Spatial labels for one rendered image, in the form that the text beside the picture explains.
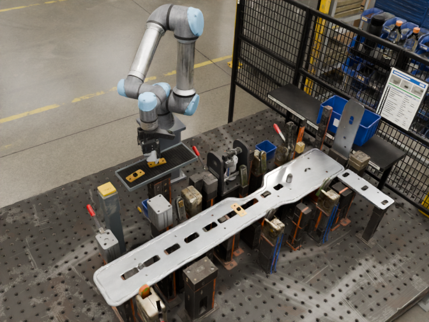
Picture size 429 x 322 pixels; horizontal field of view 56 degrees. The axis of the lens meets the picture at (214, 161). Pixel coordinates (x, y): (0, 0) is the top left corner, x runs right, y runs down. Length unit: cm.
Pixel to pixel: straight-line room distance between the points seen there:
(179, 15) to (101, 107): 264
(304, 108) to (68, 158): 218
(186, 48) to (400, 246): 152
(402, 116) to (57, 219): 195
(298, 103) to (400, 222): 92
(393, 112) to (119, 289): 167
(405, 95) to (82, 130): 291
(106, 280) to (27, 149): 250
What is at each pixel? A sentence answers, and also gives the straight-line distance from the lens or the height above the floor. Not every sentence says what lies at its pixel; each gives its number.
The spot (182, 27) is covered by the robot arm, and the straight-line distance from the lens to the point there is 192.
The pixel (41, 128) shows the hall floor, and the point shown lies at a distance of 427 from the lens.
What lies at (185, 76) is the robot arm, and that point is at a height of 143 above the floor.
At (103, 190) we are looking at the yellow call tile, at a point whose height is 116.
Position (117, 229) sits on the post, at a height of 90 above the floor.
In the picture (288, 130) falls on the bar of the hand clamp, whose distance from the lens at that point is 213.
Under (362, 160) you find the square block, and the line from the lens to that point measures 227.
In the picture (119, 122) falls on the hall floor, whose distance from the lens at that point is 416.
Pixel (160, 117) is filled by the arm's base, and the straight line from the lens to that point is 217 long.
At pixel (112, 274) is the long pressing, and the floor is 100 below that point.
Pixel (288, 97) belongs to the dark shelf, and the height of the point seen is 103.
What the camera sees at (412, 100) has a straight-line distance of 235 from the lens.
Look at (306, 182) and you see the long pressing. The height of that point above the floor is 100.
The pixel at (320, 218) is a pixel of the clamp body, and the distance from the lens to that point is 217.
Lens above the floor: 244
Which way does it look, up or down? 42 degrees down
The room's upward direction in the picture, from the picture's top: 3 degrees clockwise
